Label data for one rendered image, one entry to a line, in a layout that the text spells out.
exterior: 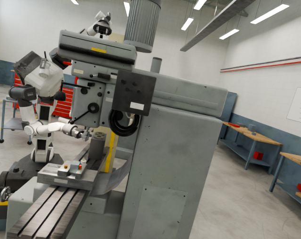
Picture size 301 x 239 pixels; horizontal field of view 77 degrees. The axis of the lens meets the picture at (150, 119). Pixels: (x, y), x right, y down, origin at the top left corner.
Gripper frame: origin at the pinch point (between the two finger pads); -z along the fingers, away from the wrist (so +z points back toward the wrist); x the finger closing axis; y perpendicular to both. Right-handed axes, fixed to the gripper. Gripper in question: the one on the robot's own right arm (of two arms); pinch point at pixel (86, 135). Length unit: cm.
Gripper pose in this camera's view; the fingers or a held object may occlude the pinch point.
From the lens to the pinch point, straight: 148.0
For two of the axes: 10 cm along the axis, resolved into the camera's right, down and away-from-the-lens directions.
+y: -2.2, 9.6, 1.9
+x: 3.3, -1.1, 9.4
